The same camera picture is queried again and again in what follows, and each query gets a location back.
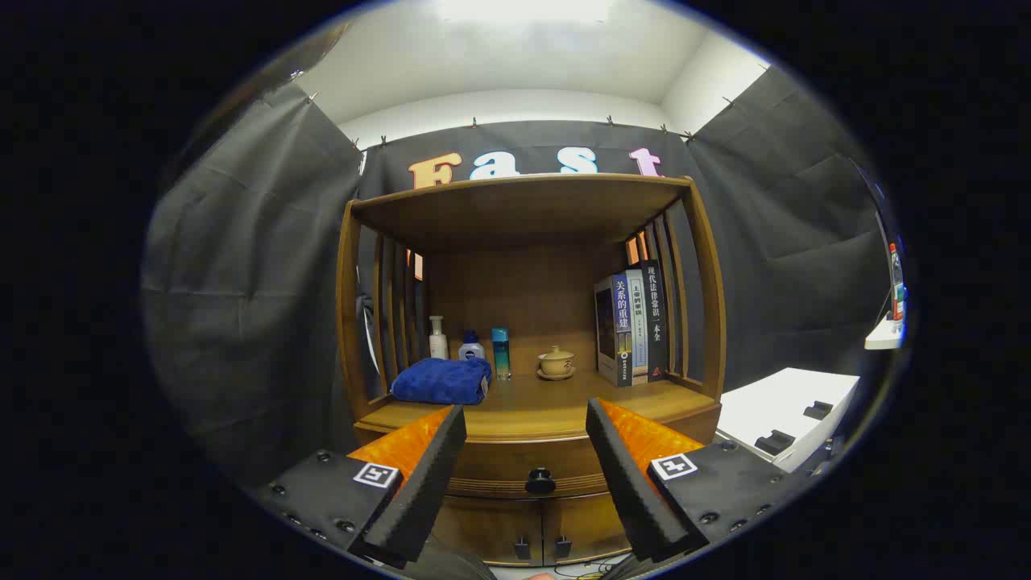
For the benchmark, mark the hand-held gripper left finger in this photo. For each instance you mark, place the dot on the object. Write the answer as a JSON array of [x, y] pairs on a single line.
[[427, 491]]

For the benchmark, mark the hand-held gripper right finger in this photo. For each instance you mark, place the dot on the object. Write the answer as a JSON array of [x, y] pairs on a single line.
[[632, 491]]

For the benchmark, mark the wooden cabinet door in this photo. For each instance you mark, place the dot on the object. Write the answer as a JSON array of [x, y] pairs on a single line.
[[483, 528], [588, 524]]

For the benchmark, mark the wooden countertop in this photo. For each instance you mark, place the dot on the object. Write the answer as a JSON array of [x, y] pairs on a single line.
[[548, 407]]

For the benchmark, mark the wooden cabinet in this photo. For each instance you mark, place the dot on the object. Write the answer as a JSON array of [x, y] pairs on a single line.
[[523, 282]]

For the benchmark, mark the person's grey trousers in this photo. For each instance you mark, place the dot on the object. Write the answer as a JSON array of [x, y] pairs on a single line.
[[459, 565]]

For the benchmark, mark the blue folded towel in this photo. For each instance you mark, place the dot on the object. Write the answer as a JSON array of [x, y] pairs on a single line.
[[439, 380]]

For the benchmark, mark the white pump bottle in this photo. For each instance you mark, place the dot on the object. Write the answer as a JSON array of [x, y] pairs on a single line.
[[438, 345]]

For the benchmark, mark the white bottle blue cap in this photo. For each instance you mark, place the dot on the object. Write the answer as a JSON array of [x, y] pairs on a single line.
[[471, 350]]

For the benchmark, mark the beige lidded teacup with saucer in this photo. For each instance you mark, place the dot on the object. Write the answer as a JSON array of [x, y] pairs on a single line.
[[556, 362]]

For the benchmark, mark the teal slim bottle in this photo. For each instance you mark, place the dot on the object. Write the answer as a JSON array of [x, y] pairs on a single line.
[[501, 354]]

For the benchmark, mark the pale spine book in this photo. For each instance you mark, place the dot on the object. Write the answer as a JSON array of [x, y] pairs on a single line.
[[639, 330]]

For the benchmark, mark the blue spine book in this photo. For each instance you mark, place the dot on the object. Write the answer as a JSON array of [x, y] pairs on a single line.
[[622, 330]]

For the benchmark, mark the black spine book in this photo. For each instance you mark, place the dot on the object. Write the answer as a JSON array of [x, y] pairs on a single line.
[[656, 322]]

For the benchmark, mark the black backdrop cloth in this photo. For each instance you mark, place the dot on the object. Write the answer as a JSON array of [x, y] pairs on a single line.
[[242, 282]]

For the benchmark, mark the white side shelf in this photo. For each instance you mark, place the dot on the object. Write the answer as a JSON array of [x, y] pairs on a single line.
[[882, 338]]

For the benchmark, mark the clear bottle red label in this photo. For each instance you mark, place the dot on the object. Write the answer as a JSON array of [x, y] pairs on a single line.
[[896, 298]]

